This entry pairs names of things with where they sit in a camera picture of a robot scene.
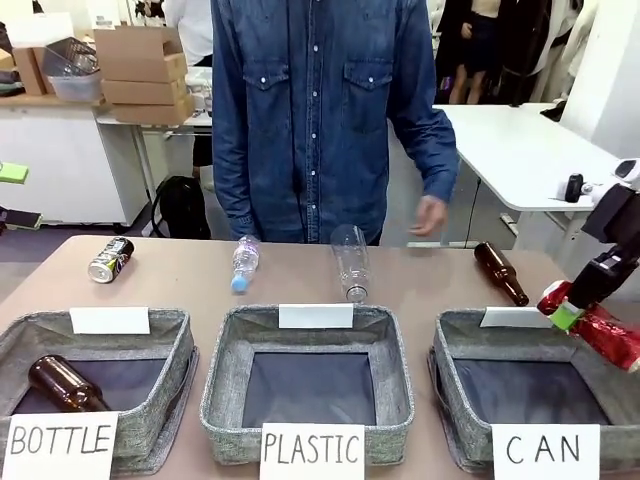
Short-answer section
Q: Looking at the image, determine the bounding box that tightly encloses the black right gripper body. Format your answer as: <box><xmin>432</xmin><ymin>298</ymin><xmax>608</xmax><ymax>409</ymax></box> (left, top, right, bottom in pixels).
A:
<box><xmin>568</xmin><ymin>183</ymin><xmax>640</xmax><ymax>312</ymax></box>

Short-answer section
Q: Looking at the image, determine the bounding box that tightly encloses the crushed red can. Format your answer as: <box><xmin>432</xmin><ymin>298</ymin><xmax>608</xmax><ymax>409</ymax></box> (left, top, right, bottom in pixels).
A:
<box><xmin>536</xmin><ymin>279</ymin><xmax>640</xmax><ymax>374</ymax></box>

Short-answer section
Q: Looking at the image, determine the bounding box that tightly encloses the person's left forearm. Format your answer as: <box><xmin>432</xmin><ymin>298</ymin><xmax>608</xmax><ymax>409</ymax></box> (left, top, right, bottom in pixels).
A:
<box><xmin>399</xmin><ymin>107</ymin><xmax>461</xmax><ymax>206</ymax></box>

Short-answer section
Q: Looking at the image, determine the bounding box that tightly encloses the person's right forearm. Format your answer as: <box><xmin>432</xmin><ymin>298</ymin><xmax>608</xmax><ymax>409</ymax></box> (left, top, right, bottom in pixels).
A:
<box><xmin>211</xmin><ymin>119</ymin><xmax>262</xmax><ymax>242</ymax></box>

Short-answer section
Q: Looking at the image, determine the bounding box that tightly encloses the black silver drink can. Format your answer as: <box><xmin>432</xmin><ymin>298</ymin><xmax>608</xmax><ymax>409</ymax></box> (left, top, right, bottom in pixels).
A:
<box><xmin>87</xmin><ymin>235</ymin><xmax>136</xmax><ymax>285</ymax></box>

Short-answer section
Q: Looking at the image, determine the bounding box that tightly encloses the grey fabric basket can label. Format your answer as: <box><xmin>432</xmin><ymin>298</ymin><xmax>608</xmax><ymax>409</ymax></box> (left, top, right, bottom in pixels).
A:
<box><xmin>426</xmin><ymin>306</ymin><xmax>640</xmax><ymax>477</ymax></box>

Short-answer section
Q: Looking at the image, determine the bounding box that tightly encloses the paper sign reading CAN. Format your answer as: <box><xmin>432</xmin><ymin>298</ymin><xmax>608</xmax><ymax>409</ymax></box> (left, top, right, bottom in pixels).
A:
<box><xmin>490</xmin><ymin>423</ymin><xmax>602</xmax><ymax>480</ymax></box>

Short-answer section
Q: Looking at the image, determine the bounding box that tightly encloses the grey fabric basket bottle label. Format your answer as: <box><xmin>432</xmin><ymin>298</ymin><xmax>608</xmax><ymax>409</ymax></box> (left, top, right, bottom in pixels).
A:
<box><xmin>0</xmin><ymin>307</ymin><xmax>201</xmax><ymax>477</ymax></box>

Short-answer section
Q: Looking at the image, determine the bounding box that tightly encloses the grey fabric basket plastic label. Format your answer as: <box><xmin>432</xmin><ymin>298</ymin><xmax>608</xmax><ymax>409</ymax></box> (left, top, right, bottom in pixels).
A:
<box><xmin>199</xmin><ymin>303</ymin><xmax>417</xmax><ymax>467</ymax></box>

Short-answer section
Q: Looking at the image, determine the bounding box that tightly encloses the person's left hand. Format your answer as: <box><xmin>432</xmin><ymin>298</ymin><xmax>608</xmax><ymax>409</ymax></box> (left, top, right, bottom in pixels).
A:
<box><xmin>408</xmin><ymin>193</ymin><xmax>452</xmax><ymax>238</ymax></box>

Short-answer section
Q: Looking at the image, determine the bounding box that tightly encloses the white cabinet with wooden top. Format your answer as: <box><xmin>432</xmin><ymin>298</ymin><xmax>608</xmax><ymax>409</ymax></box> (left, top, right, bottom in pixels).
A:
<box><xmin>0</xmin><ymin>92</ymin><xmax>151</xmax><ymax>229</ymax></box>

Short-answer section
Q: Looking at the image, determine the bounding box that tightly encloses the blank white card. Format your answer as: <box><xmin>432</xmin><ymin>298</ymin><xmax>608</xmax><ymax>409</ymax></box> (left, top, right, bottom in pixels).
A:
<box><xmin>68</xmin><ymin>305</ymin><xmax>152</xmax><ymax>336</ymax></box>
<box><xmin>478</xmin><ymin>305</ymin><xmax>555</xmax><ymax>330</ymax></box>
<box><xmin>277</xmin><ymin>302</ymin><xmax>355</xmax><ymax>330</ymax></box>

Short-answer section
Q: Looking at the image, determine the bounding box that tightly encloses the brown glass bottle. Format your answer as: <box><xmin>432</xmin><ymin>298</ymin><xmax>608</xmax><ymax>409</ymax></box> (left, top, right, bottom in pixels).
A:
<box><xmin>472</xmin><ymin>241</ymin><xmax>531</xmax><ymax>308</ymax></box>
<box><xmin>26</xmin><ymin>354</ymin><xmax>113</xmax><ymax>414</ymax></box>

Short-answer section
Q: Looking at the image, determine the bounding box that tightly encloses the small black device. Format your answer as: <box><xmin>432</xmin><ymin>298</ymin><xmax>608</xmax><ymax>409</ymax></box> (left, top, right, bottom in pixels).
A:
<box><xmin>564</xmin><ymin>172</ymin><xmax>585</xmax><ymax>204</ymax></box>

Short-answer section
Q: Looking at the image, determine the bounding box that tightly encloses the small cardboard box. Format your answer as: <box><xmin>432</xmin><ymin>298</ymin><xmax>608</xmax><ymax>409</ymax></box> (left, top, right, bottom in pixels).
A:
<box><xmin>11</xmin><ymin>45</ymin><xmax>57</xmax><ymax>97</ymax></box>

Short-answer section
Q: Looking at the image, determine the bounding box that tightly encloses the clear plastic storage bin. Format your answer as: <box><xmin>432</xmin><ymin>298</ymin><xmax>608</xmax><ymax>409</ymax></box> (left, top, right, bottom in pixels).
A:
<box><xmin>41</xmin><ymin>36</ymin><xmax>104</xmax><ymax>103</ymax></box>

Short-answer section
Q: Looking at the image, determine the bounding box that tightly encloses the white table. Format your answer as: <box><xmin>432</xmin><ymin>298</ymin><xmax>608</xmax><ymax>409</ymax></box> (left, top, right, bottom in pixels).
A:
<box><xmin>431</xmin><ymin>102</ymin><xmax>626</xmax><ymax>251</ymax></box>

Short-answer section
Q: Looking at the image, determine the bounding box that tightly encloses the flat cardboard box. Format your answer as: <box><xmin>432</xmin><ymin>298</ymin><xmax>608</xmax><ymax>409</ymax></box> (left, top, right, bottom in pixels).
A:
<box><xmin>100</xmin><ymin>74</ymin><xmax>189</xmax><ymax>107</ymax></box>
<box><xmin>110</xmin><ymin>94</ymin><xmax>196</xmax><ymax>125</ymax></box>

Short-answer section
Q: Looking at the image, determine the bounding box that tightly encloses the white desk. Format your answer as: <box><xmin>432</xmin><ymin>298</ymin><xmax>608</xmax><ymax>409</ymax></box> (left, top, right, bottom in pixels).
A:
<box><xmin>94</xmin><ymin>102</ymin><xmax>216</xmax><ymax>201</ymax></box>

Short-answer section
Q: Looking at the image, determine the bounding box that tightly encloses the black backpack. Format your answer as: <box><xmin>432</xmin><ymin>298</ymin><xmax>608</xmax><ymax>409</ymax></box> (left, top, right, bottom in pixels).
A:
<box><xmin>149</xmin><ymin>174</ymin><xmax>213</xmax><ymax>241</ymax></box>

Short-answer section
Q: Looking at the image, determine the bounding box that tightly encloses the large open cardboard box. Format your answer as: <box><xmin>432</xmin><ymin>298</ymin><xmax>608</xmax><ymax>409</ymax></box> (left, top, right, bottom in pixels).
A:
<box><xmin>92</xmin><ymin>25</ymin><xmax>189</xmax><ymax>84</ymax></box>

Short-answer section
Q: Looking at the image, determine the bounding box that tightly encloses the clear uncapped plastic bottle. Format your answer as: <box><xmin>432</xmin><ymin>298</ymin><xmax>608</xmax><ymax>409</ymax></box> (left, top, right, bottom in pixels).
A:
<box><xmin>329</xmin><ymin>223</ymin><xmax>373</xmax><ymax>304</ymax></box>

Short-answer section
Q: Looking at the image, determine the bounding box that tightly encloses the paper sign reading BOTTLE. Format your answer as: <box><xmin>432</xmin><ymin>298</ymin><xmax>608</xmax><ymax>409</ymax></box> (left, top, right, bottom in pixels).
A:
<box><xmin>6</xmin><ymin>410</ymin><xmax>121</xmax><ymax>480</ymax></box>

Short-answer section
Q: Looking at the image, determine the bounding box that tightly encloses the person in white shirt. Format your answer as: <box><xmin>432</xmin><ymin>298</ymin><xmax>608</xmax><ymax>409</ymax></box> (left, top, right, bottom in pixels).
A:
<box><xmin>163</xmin><ymin>0</ymin><xmax>217</xmax><ymax>191</ymax></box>

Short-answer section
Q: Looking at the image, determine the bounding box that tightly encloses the blue-capped plastic water bottle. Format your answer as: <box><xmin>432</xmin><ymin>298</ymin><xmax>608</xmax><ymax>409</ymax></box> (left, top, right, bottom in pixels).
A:
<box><xmin>229</xmin><ymin>234</ymin><xmax>263</xmax><ymax>294</ymax></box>

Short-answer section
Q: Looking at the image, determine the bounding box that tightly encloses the hanging dark coat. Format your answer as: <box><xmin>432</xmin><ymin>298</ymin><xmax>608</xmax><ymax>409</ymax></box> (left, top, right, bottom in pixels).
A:
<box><xmin>499</xmin><ymin>0</ymin><xmax>569</xmax><ymax>109</ymax></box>

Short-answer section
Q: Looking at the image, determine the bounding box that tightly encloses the person in dark skirt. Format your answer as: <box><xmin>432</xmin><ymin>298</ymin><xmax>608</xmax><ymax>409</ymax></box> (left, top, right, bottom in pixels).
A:
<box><xmin>447</xmin><ymin>0</ymin><xmax>504</xmax><ymax>106</ymax></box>

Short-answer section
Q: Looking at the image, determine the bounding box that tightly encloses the paper sign reading PLASTIC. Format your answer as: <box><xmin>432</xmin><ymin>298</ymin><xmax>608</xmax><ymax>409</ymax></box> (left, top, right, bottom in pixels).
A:
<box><xmin>258</xmin><ymin>421</ymin><xmax>367</xmax><ymax>480</ymax></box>

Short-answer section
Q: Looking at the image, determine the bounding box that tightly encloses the person in denim shirt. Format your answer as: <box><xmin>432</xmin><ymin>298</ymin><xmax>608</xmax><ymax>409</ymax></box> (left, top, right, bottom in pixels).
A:
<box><xmin>210</xmin><ymin>0</ymin><xmax>461</xmax><ymax>246</ymax></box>

